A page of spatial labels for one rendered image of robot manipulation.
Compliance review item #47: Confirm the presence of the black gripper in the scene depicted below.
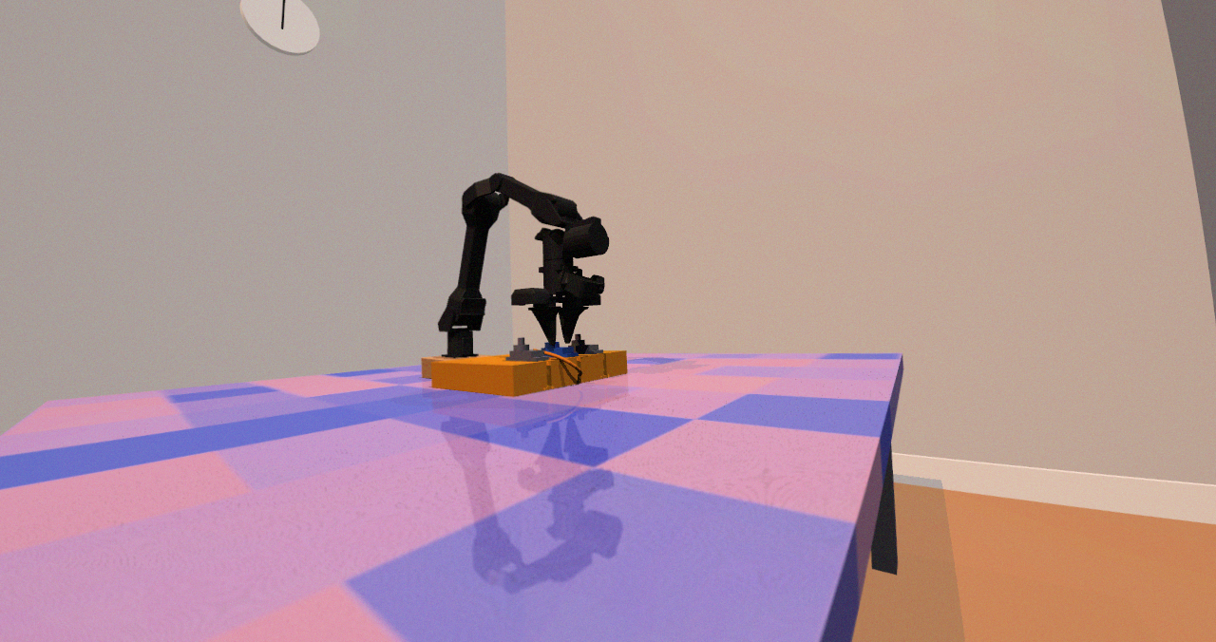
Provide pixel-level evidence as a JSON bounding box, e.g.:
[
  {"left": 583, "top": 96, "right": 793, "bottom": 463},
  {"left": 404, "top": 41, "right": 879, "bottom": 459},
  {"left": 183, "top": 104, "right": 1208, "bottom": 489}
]
[{"left": 511, "top": 259, "right": 601, "bottom": 345}]

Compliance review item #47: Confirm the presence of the blue micro servo with orange cable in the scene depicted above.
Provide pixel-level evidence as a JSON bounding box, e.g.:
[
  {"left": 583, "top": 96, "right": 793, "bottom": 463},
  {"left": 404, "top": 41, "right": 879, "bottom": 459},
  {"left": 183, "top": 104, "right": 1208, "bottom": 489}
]
[{"left": 542, "top": 342, "right": 582, "bottom": 377}]

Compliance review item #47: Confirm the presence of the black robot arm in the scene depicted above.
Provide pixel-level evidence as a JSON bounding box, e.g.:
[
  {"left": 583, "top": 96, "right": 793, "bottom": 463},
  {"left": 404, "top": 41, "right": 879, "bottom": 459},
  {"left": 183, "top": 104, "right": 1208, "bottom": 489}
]
[{"left": 438, "top": 173, "right": 609, "bottom": 357}]

